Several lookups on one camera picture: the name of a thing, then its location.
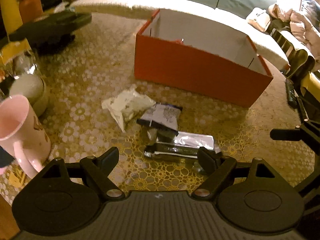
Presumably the silver foil snack bar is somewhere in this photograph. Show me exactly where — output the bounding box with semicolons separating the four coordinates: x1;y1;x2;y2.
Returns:
144;131;222;162

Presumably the white snack bag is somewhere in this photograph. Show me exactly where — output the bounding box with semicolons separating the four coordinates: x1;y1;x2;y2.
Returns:
101;85;156;132

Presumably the white dark snack packet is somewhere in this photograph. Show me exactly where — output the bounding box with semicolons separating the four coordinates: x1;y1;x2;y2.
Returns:
137;103;183;131

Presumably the black remote control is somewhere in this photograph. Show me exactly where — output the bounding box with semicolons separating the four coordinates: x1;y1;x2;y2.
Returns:
285;79;297;109

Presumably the pink mug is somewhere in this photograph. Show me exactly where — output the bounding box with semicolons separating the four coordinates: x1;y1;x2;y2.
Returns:
1;95;51;178

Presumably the pink clothes pile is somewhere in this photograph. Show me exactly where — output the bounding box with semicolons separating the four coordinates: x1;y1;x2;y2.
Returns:
268;3;319;61

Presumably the white round lamp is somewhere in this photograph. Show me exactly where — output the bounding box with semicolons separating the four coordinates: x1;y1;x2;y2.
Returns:
9;74;49;117

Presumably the white tote bag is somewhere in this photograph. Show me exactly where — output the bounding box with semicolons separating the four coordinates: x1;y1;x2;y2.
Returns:
246;8;271;33

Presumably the red cardboard box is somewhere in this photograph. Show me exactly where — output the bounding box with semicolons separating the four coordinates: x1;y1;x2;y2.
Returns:
134;9;273;108

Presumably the black flat device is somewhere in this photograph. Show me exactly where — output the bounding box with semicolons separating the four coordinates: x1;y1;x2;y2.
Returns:
9;10;92;55

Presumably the orange water bottle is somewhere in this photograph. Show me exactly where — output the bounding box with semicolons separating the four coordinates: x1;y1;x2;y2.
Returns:
18;0;43;24

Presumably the framed wall picture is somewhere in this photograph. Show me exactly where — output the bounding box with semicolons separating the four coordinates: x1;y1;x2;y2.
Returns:
300;0;320;31

